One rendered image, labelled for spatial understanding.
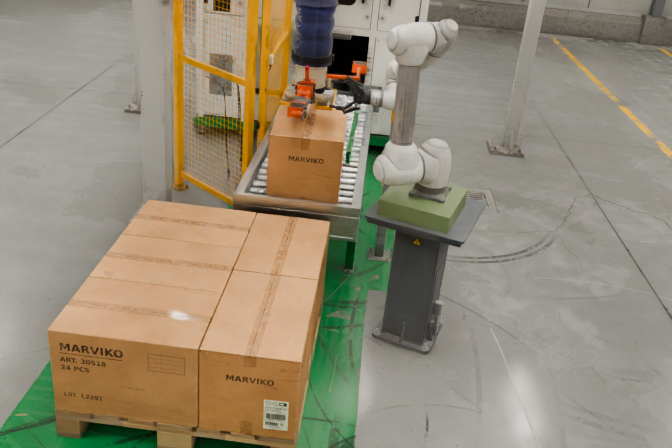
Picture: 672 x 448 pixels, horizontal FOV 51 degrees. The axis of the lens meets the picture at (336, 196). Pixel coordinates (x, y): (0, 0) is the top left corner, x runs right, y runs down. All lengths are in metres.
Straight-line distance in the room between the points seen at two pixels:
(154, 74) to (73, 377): 2.10
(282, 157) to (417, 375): 1.33
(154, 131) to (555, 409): 2.86
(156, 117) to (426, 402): 2.41
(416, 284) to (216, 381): 1.24
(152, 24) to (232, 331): 2.18
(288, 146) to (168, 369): 1.42
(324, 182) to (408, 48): 1.04
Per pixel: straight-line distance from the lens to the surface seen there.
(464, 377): 3.70
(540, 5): 6.42
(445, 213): 3.34
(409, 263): 3.59
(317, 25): 3.77
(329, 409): 3.38
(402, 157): 3.25
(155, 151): 4.68
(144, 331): 2.91
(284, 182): 3.84
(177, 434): 3.12
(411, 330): 3.79
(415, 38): 3.11
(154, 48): 4.47
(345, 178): 4.28
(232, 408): 2.96
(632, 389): 3.99
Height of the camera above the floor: 2.27
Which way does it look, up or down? 25 degrees down
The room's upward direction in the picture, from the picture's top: 6 degrees clockwise
